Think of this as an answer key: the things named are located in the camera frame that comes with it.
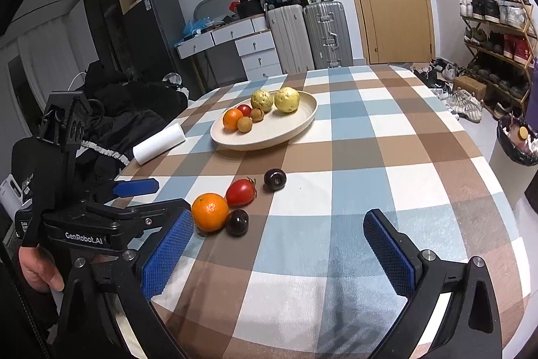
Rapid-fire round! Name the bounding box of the lower dark plum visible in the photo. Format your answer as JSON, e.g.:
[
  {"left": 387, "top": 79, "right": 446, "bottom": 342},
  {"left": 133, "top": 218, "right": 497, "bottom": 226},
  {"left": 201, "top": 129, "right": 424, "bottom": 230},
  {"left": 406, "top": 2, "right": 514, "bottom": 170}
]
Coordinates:
[{"left": 226, "top": 210, "right": 249, "bottom": 237}]

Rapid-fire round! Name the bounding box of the person's left hand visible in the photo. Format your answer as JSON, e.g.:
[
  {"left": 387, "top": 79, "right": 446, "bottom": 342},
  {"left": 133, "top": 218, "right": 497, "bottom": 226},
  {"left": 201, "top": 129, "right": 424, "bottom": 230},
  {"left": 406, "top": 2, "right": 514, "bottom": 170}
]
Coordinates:
[{"left": 18, "top": 246, "right": 65, "bottom": 292}]

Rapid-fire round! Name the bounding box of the black clothes pile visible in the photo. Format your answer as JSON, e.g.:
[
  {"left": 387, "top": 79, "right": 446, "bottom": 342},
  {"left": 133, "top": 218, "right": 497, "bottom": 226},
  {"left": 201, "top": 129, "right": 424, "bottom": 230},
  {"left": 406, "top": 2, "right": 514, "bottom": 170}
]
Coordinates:
[{"left": 12, "top": 59, "right": 191, "bottom": 191}]

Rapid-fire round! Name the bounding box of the beige suitcase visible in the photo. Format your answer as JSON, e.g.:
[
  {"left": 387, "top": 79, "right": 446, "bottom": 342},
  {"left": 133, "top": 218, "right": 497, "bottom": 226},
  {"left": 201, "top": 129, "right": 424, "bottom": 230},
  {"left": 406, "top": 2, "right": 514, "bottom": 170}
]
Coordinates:
[{"left": 266, "top": 4, "right": 315, "bottom": 74}]

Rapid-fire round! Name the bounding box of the orange tangerine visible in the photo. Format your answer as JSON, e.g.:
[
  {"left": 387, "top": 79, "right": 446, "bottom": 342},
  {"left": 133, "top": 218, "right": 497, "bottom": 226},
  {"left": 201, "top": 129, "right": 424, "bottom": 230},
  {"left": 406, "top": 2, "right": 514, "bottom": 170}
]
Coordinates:
[
  {"left": 192, "top": 192, "right": 230, "bottom": 233},
  {"left": 223, "top": 108, "right": 243, "bottom": 132}
]

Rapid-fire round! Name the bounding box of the silver suitcase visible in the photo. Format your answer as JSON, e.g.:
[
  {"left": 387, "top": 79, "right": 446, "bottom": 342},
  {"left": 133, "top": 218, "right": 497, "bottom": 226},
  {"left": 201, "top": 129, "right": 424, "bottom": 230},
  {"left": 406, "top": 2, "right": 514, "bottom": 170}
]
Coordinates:
[{"left": 304, "top": 1, "right": 353, "bottom": 69}]

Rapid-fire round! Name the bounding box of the brown longan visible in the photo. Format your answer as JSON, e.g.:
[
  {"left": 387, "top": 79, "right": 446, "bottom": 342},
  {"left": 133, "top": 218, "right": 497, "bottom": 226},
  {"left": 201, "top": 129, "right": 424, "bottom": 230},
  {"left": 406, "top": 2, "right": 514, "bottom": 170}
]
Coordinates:
[
  {"left": 250, "top": 107, "right": 264, "bottom": 123},
  {"left": 237, "top": 117, "right": 254, "bottom": 134}
]

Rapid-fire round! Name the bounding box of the purple bag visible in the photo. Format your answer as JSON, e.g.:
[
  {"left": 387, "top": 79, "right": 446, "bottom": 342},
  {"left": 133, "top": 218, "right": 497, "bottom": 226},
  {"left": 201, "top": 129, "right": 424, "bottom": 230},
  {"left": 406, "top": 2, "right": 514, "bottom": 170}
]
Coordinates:
[{"left": 525, "top": 58, "right": 538, "bottom": 129}]

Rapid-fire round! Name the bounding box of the upper dark plum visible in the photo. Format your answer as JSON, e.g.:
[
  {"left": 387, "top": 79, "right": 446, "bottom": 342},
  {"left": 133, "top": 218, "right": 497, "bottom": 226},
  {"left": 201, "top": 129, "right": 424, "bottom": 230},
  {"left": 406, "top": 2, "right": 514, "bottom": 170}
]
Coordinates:
[{"left": 264, "top": 169, "right": 287, "bottom": 191}]

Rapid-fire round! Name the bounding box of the trash bin with black bag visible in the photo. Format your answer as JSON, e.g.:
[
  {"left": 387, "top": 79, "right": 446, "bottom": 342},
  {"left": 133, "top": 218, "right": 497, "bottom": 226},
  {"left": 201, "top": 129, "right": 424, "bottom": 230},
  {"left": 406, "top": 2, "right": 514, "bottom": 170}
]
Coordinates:
[{"left": 490, "top": 114, "right": 537, "bottom": 208}]

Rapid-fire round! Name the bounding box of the yellow wrinkled passion fruit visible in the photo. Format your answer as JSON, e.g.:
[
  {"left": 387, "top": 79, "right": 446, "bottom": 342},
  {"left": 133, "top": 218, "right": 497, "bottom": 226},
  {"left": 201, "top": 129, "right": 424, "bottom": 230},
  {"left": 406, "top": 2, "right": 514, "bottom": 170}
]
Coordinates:
[{"left": 274, "top": 86, "right": 300, "bottom": 114}]

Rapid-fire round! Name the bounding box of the green wrinkled passion fruit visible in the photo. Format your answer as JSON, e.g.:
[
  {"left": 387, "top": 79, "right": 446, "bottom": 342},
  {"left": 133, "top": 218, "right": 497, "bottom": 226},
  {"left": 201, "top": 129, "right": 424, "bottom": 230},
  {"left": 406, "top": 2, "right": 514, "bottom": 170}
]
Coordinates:
[{"left": 251, "top": 89, "right": 274, "bottom": 113}]

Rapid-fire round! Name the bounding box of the wooden shoe rack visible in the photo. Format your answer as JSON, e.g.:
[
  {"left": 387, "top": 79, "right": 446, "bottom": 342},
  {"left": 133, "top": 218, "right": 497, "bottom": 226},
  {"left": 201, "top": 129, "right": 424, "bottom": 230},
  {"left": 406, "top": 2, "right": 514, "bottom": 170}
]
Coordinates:
[{"left": 457, "top": 0, "right": 537, "bottom": 118}]

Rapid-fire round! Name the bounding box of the cardboard box on floor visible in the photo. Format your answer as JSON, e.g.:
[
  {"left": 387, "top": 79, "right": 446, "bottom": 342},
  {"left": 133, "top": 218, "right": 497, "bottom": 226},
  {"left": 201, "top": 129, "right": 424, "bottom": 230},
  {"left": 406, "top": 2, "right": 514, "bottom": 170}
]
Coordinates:
[{"left": 453, "top": 76, "right": 487, "bottom": 101}]

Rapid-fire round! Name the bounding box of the white drawer desk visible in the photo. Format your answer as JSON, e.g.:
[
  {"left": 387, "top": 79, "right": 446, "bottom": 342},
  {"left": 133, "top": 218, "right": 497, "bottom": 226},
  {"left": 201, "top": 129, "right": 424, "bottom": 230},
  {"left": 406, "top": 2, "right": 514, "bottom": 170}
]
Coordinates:
[{"left": 176, "top": 14, "right": 282, "bottom": 89}]

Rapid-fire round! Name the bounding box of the cream round plate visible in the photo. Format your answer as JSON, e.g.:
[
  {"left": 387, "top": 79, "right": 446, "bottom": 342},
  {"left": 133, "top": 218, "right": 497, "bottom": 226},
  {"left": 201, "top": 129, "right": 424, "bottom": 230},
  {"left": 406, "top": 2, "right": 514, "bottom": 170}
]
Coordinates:
[{"left": 210, "top": 91, "right": 318, "bottom": 151}]

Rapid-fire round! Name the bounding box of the dark plum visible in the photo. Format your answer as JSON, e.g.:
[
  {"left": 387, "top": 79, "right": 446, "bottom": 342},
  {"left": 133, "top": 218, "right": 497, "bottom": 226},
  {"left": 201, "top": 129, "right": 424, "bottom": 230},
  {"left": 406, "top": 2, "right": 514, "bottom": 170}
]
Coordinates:
[
  {"left": 264, "top": 169, "right": 287, "bottom": 191},
  {"left": 226, "top": 210, "right": 249, "bottom": 237}
]

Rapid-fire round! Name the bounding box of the white paper towel roll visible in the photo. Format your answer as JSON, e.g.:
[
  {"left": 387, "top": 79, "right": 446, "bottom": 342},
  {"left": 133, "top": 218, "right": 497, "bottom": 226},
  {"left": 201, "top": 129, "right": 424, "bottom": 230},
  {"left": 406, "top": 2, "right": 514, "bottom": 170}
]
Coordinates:
[{"left": 133, "top": 123, "right": 185, "bottom": 165}]

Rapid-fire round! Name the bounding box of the red tomato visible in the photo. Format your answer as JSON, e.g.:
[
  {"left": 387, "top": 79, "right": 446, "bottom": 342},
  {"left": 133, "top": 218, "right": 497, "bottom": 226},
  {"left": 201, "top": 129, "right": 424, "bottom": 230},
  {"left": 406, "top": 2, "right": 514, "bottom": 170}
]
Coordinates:
[
  {"left": 225, "top": 178, "right": 257, "bottom": 208},
  {"left": 237, "top": 104, "right": 252, "bottom": 117}
]

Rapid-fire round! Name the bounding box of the checkered tablecloth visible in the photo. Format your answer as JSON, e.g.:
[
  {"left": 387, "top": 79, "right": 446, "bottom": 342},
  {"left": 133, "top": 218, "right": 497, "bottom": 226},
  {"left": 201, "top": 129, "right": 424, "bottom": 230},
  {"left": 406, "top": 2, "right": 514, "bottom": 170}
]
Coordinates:
[{"left": 122, "top": 65, "right": 531, "bottom": 358}]

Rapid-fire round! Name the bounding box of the black cabinet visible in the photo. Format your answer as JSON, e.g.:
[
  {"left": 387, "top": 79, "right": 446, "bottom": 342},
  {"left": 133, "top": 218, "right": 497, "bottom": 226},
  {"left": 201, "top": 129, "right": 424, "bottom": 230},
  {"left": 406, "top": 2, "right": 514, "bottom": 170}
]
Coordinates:
[{"left": 83, "top": 0, "right": 195, "bottom": 86}]

